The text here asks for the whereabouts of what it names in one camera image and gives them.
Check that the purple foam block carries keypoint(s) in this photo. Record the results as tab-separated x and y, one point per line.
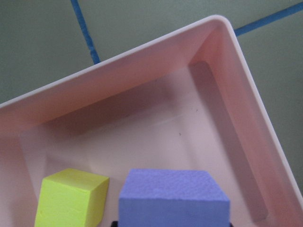
172	198

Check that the pink plastic bin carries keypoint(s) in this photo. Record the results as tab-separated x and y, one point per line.
186	100

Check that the yellow foam block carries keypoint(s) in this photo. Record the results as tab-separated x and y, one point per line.
72	198

